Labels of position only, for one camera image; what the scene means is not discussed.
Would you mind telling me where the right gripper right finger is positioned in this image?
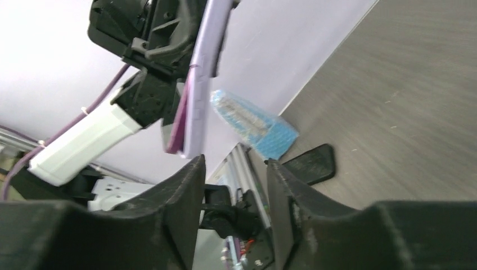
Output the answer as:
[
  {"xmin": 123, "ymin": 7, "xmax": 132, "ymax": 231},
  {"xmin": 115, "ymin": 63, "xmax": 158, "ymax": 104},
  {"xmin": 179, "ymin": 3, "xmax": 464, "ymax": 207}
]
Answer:
[{"xmin": 267, "ymin": 160, "xmax": 476, "ymax": 269}]

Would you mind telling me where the black phone bare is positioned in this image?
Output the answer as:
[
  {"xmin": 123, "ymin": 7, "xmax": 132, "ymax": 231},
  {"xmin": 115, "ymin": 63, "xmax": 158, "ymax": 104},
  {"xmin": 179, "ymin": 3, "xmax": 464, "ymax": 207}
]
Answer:
[{"xmin": 283, "ymin": 143, "xmax": 337, "ymax": 186}]

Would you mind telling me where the phone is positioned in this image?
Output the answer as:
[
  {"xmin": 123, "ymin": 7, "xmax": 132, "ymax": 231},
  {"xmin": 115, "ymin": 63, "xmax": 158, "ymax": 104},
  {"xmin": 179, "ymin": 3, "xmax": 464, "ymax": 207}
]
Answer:
[{"xmin": 161, "ymin": 65, "xmax": 195, "ymax": 154}]

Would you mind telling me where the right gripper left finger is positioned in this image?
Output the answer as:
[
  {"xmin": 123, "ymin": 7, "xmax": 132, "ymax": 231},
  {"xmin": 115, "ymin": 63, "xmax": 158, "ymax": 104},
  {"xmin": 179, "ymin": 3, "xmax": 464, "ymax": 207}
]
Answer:
[{"xmin": 1, "ymin": 155, "xmax": 206, "ymax": 269}]

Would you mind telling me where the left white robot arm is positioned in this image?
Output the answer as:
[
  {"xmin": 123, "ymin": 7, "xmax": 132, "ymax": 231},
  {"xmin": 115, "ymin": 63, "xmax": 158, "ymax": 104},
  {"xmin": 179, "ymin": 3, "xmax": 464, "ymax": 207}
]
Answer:
[{"xmin": 28, "ymin": 1, "xmax": 238, "ymax": 186}]

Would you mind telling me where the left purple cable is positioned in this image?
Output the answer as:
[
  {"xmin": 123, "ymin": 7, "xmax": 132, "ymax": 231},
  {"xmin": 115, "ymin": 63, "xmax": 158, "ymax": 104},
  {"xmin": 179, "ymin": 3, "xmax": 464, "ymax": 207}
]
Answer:
[{"xmin": 0, "ymin": 63, "xmax": 131, "ymax": 202}]

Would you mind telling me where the aluminium front rail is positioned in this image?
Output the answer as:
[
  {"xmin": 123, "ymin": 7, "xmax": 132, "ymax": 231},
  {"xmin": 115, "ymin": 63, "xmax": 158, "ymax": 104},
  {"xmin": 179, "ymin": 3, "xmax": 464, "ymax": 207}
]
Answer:
[{"xmin": 206, "ymin": 143, "xmax": 271, "ymax": 228}]

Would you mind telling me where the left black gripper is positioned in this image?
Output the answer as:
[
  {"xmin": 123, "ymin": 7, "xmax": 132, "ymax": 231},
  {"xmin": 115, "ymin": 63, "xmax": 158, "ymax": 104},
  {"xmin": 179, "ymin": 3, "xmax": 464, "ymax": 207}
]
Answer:
[{"xmin": 88, "ymin": 0, "xmax": 206, "ymax": 79}]

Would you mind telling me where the lilac phone case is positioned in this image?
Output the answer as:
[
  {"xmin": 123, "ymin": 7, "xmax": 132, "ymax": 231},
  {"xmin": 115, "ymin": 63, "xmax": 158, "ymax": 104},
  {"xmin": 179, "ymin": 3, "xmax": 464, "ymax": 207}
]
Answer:
[{"xmin": 182, "ymin": 0, "xmax": 233, "ymax": 159}]

